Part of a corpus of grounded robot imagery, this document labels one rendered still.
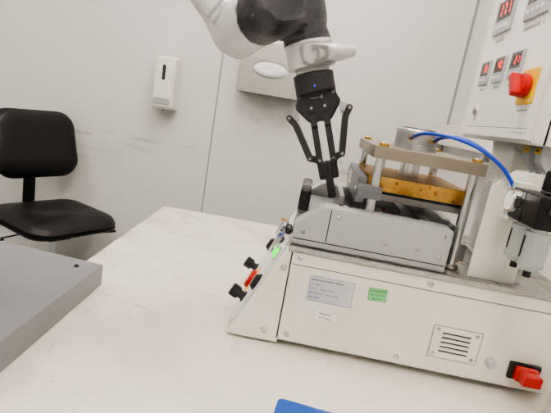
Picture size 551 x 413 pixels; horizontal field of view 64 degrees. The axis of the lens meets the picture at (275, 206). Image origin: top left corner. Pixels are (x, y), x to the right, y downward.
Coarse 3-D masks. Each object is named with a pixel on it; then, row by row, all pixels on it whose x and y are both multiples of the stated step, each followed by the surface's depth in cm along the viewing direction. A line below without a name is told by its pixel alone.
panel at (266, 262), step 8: (288, 240) 76; (280, 248) 76; (264, 256) 100; (264, 264) 88; (272, 264) 75; (264, 272) 78; (248, 288) 85; (256, 288) 76; (248, 296) 77; (240, 304) 80; (232, 320) 77
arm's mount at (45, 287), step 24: (0, 264) 76; (24, 264) 78; (48, 264) 80; (72, 264) 82; (96, 264) 85; (0, 288) 68; (24, 288) 70; (48, 288) 71; (72, 288) 74; (0, 312) 62; (24, 312) 63; (48, 312) 67; (0, 336) 57; (24, 336) 61; (0, 360) 56
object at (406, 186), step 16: (368, 176) 75; (384, 176) 75; (400, 176) 80; (416, 176) 83; (432, 176) 91; (384, 192) 75; (400, 192) 75; (416, 192) 74; (432, 192) 74; (448, 192) 74; (432, 208) 75; (448, 208) 74
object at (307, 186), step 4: (304, 180) 89; (308, 180) 90; (304, 184) 84; (308, 184) 84; (304, 188) 79; (308, 188) 79; (300, 192) 80; (304, 192) 79; (308, 192) 79; (300, 196) 79; (304, 196) 79; (308, 196) 79; (300, 200) 79; (304, 200) 79; (308, 200) 79; (300, 204) 80; (304, 204) 79; (308, 204) 79; (300, 208) 80; (304, 208) 80
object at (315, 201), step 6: (336, 186) 92; (336, 192) 88; (342, 192) 82; (312, 198) 93; (318, 198) 94; (324, 198) 95; (330, 198) 97; (336, 198) 85; (342, 198) 79; (312, 204) 87; (318, 204) 88; (342, 204) 79; (348, 204) 94; (300, 210) 80; (294, 222) 77; (462, 246) 75; (462, 252) 75; (462, 258) 75
